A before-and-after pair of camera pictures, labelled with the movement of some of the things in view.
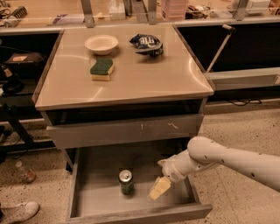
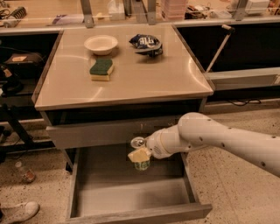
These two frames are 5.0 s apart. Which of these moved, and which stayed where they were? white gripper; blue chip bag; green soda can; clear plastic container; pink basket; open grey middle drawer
Moved: green soda can; white gripper
Stayed: pink basket; open grey middle drawer; clear plastic container; blue chip bag
